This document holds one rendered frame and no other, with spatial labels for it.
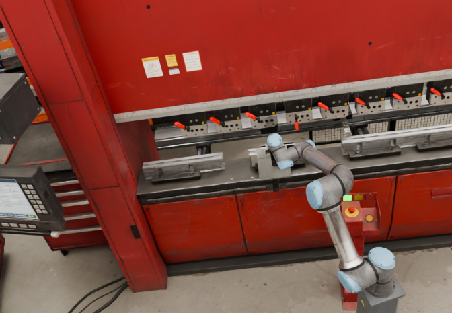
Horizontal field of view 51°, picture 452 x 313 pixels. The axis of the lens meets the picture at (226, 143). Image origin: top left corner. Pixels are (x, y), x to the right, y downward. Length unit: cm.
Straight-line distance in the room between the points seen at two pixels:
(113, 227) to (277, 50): 146
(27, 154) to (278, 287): 193
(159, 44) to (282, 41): 61
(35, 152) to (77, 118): 97
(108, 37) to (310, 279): 208
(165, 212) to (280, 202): 73
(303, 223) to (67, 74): 173
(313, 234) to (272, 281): 45
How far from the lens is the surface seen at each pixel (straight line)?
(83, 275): 384
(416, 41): 261
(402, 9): 250
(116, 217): 295
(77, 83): 237
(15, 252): 428
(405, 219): 332
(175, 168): 292
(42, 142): 348
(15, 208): 239
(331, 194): 213
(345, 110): 271
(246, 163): 294
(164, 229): 316
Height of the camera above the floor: 284
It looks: 39 degrees down
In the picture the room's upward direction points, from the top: 11 degrees counter-clockwise
